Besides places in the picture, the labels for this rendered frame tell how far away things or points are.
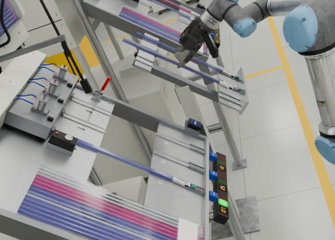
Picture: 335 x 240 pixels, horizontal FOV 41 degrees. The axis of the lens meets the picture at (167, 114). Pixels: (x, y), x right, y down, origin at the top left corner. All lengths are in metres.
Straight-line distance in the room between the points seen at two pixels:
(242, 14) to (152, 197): 0.72
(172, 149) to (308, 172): 1.15
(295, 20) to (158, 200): 0.65
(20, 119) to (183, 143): 0.61
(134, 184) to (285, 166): 1.08
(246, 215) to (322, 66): 1.23
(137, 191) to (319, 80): 0.84
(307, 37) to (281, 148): 1.58
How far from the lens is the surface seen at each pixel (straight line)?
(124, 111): 1.71
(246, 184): 2.61
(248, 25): 1.63
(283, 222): 2.35
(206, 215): 1.41
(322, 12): 1.32
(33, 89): 1.50
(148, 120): 1.71
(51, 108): 1.45
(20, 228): 1.18
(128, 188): 1.86
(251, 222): 2.38
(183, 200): 1.44
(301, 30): 1.30
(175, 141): 1.66
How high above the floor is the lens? 1.66
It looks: 28 degrees down
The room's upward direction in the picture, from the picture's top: 23 degrees counter-clockwise
